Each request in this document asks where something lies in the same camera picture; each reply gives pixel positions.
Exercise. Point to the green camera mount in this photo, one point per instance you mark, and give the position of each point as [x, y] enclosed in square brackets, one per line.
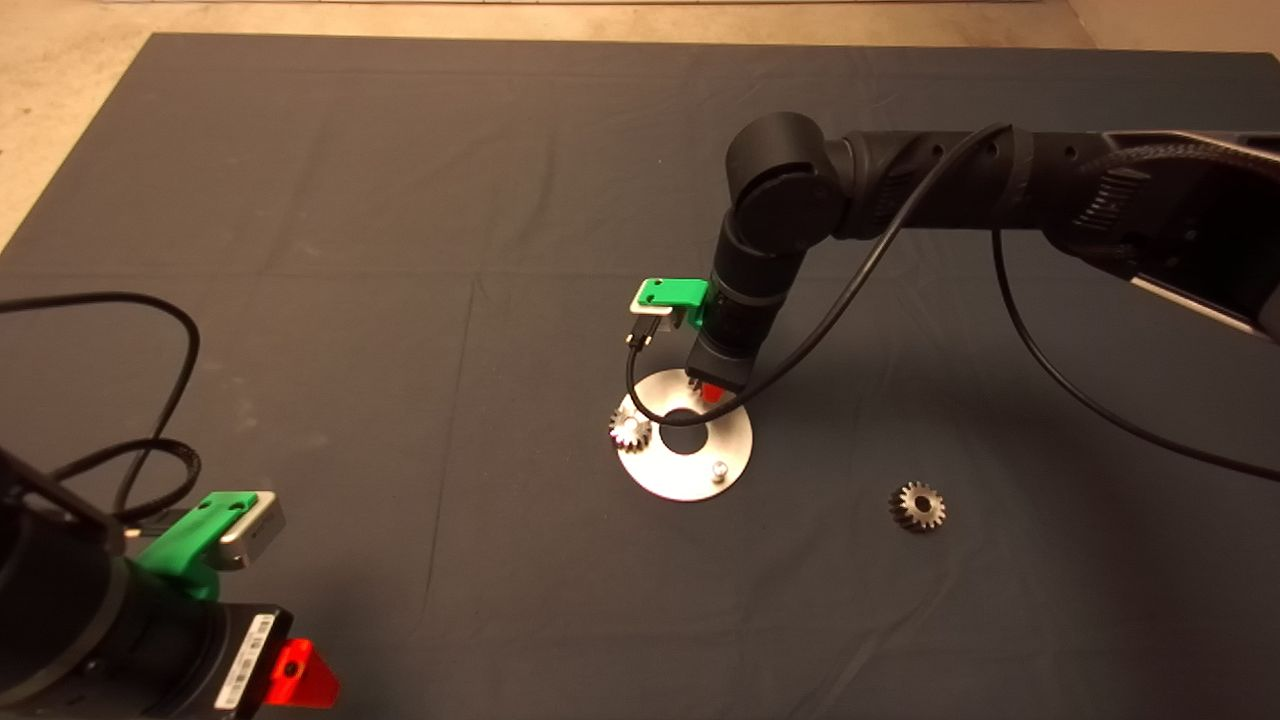
[680, 292]
[190, 535]

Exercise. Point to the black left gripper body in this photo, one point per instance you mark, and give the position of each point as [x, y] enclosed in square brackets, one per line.
[240, 660]

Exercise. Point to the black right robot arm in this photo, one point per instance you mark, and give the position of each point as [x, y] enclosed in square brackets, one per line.
[1000, 180]

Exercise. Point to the silver camera box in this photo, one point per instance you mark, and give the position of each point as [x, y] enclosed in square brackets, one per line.
[258, 530]
[650, 312]

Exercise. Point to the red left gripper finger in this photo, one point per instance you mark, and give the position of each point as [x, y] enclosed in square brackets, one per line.
[305, 682]

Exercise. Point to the silver right camera box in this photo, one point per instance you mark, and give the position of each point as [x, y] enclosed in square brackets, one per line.
[650, 312]

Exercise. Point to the round metal carrier plate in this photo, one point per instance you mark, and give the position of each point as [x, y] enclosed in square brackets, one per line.
[690, 480]

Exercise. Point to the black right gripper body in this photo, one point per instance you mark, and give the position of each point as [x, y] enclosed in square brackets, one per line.
[725, 355]

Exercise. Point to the green left camera mount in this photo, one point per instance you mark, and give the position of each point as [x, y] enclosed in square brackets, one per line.
[190, 535]

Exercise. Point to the green right camera mount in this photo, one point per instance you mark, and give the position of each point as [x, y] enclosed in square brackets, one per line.
[680, 292]

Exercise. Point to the dark grey table cloth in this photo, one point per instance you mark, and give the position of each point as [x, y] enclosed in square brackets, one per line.
[400, 150]

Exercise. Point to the silver left camera box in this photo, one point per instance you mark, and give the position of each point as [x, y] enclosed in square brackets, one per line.
[258, 530]

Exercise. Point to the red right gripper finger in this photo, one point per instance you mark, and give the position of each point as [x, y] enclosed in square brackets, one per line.
[711, 393]

